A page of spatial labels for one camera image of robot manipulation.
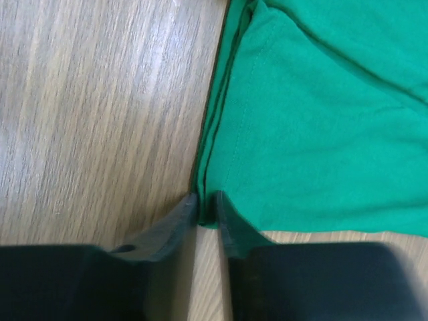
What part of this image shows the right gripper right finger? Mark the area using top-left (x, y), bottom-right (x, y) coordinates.
top-left (215, 191), bottom-right (427, 320)

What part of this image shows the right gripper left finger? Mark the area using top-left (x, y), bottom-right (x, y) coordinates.
top-left (112, 193), bottom-right (198, 320)

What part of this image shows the green t shirt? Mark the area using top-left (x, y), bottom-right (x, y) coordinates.
top-left (193, 1), bottom-right (427, 237)

